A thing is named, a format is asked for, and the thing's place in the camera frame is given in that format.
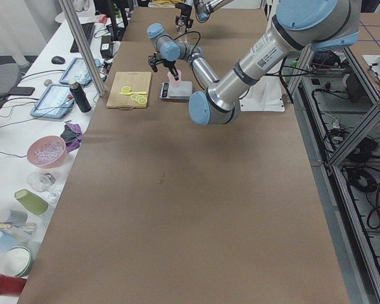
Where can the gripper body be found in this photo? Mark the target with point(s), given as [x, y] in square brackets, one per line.
[169, 64]
[185, 10]

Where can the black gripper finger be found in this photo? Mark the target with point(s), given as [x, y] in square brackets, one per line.
[172, 72]
[153, 65]

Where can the clear glass sauce bottle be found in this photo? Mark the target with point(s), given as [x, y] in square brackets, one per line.
[182, 35]

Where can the pink plastic cup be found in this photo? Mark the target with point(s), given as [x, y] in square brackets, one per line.
[174, 81]

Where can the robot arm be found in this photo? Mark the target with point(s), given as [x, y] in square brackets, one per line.
[323, 25]
[203, 10]

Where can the digital kitchen scale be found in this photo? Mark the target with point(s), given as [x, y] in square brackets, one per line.
[178, 94]

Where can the green plastic cup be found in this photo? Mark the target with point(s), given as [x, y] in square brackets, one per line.
[32, 202]

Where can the grey plastic cup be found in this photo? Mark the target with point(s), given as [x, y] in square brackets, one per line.
[16, 218]

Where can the red cup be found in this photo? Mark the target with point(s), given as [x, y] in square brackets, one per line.
[11, 286]

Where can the bamboo cutting board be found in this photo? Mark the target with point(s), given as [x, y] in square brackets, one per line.
[139, 81]

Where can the yellow plastic knife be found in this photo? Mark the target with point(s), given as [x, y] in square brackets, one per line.
[133, 93]

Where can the black power adapter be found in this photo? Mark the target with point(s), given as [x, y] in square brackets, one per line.
[106, 47]

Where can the blue cased tablet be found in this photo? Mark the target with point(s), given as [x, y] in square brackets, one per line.
[55, 102]
[78, 71]

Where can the black water bottle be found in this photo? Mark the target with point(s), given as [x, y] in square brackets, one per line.
[79, 96]

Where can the black computer mouse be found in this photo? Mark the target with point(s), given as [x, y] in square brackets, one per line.
[57, 60]

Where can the purple grey cloth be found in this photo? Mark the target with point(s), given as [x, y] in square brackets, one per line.
[72, 136]

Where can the pink bowl with ice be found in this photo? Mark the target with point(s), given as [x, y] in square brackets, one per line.
[47, 152]

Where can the black smartphone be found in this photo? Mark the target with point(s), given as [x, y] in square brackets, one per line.
[21, 91]

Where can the grey office chair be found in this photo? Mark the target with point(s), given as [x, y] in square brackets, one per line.
[10, 75]

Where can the wine glass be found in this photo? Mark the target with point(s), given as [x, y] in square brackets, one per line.
[44, 183]

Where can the white green bowl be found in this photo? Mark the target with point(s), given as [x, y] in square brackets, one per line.
[16, 262]

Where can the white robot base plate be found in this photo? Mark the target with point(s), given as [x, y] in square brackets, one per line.
[265, 95]

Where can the aluminium frame post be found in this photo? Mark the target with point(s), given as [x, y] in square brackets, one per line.
[80, 37]

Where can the aluminium frame rack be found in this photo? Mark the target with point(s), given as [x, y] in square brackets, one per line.
[337, 99]

